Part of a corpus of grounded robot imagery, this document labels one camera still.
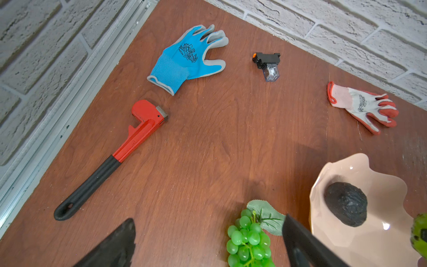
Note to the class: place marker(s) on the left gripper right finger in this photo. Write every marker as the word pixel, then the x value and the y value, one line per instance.
pixel 305 250

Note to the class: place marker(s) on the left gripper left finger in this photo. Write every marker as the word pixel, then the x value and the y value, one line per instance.
pixel 116 250

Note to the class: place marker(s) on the green grape bunch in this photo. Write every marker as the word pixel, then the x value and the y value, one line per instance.
pixel 249 237

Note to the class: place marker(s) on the black avocado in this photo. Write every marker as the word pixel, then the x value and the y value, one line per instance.
pixel 347 202

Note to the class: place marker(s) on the green custard apple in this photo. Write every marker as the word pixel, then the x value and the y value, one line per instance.
pixel 419 234

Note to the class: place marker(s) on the pink wavy fruit bowl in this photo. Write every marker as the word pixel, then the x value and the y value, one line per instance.
pixel 384 239

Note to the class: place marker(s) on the red pipe wrench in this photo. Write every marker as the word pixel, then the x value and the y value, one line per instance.
pixel 151 117

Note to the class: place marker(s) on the red white work glove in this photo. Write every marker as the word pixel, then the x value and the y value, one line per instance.
pixel 363 105

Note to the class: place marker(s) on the small black relay component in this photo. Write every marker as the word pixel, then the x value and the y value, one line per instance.
pixel 268 63

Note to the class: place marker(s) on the blue work glove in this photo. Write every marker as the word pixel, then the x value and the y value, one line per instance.
pixel 185 59

